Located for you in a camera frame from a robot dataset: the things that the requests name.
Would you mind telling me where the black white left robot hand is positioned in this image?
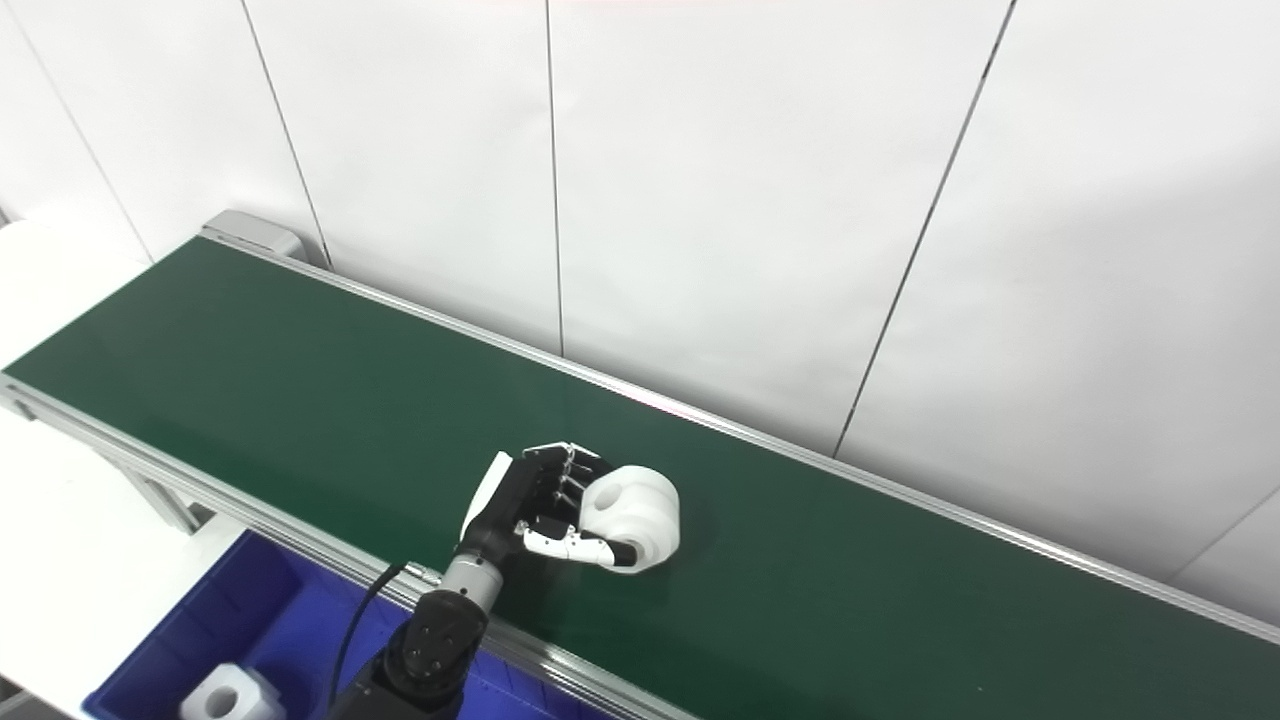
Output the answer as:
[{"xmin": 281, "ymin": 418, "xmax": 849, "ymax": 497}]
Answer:
[{"xmin": 455, "ymin": 441, "xmax": 642, "ymax": 572}]

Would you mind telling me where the white round part with hole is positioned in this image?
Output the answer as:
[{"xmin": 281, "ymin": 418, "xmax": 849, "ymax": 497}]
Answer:
[{"xmin": 578, "ymin": 465, "xmax": 683, "ymax": 575}]

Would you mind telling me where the green conveyor belt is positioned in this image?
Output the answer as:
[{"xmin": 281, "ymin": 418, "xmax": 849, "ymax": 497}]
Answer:
[
  {"xmin": 0, "ymin": 209, "xmax": 1280, "ymax": 720},
  {"xmin": 4, "ymin": 236, "xmax": 1280, "ymax": 720}
]

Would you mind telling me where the blue plastic bin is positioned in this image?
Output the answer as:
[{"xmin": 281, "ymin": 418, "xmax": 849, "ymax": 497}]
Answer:
[{"xmin": 83, "ymin": 528, "xmax": 621, "ymax": 720}]

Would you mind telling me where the white cube part with hole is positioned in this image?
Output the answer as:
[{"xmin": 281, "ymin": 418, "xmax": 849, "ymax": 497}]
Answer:
[{"xmin": 179, "ymin": 663, "xmax": 287, "ymax": 720}]

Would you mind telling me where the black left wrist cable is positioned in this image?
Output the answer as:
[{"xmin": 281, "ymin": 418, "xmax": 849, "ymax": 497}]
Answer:
[{"xmin": 328, "ymin": 562, "xmax": 409, "ymax": 706}]

